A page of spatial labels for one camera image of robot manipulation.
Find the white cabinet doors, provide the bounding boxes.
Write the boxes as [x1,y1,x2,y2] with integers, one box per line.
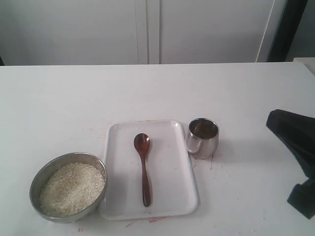
[0,0,285,65]

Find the white rice pile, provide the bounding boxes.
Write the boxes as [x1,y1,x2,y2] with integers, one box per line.
[39,163,105,217]

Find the dark vertical post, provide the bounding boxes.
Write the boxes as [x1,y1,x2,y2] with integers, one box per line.
[267,0,315,62]

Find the beige side table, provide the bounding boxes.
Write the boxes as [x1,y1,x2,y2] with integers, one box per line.
[293,57,315,66]

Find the small steel cup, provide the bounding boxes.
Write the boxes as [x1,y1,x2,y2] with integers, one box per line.
[186,118,220,159]

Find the brown wooden spoon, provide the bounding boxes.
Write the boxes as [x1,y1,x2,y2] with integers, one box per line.
[133,133,151,207]

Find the steel rice bowl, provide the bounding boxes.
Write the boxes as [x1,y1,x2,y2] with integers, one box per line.
[29,152,107,223]

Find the white plastic tray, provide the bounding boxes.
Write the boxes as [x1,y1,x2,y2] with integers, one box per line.
[98,120,198,220]

